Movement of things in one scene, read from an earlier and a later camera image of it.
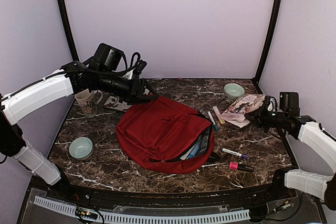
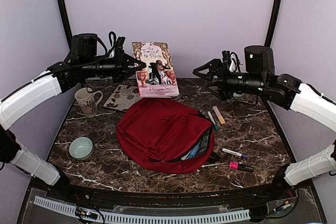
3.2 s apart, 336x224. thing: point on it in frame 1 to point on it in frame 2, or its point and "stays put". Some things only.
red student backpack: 157,133 stays put
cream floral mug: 89,101 stays put
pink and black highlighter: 237,166 stays put
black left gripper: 136,93 to 119,67
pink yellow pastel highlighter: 222,120 stays put
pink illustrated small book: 235,114 to 158,77
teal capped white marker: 214,125 stays put
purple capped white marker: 233,152 stays put
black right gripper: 258,119 to 216,65
